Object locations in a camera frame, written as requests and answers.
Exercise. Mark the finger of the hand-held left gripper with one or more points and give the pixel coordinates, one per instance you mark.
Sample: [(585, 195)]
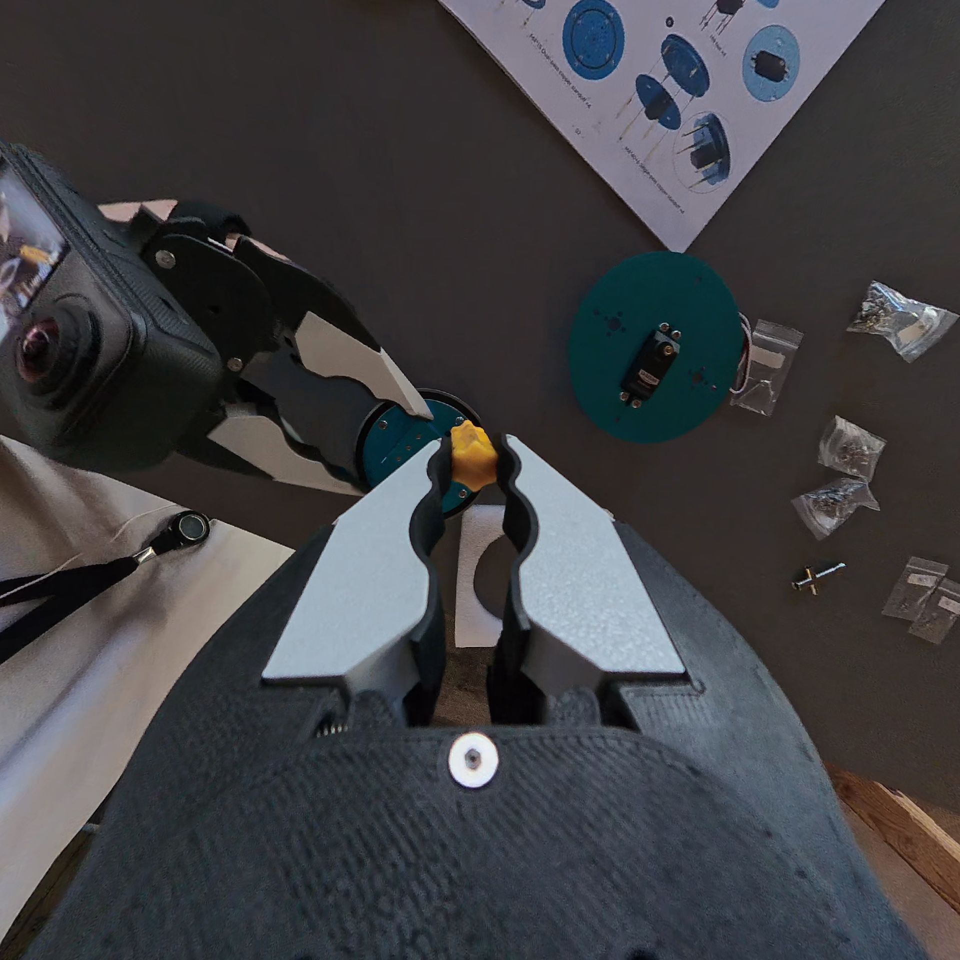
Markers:
[(352, 356), (255, 442)]

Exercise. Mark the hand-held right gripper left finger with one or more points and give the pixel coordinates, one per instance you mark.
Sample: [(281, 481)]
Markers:
[(352, 592)]

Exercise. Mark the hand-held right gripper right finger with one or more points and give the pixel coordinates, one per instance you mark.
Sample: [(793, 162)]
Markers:
[(592, 592)]

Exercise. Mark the blue round bearing base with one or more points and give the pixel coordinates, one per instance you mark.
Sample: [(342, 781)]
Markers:
[(394, 442)]

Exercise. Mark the teal round plate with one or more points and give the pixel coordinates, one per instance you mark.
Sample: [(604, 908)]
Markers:
[(615, 382)]

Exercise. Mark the black servo motor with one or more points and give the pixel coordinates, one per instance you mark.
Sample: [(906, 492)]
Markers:
[(651, 364)]

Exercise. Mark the dark grey desk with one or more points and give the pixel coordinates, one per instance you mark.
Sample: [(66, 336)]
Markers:
[(300, 150)]

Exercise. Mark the white foam block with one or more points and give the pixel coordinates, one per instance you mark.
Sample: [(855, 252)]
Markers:
[(469, 600)]

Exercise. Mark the small metal screws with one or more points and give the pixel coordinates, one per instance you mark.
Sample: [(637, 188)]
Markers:
[(817, 577)]

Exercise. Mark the small clear plastic bag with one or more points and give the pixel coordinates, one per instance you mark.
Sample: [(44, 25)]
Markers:
[(851, 446), (937, 615), (913, 589), (832, 510)]

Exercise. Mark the clear bag with white label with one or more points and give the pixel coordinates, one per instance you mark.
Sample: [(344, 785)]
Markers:
[(766, 367)]

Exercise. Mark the white instruction manual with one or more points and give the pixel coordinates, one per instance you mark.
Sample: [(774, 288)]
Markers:
[(637, 135)]

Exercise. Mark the clear bag of screws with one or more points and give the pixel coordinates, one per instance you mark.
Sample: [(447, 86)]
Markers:
[(904, 322)]

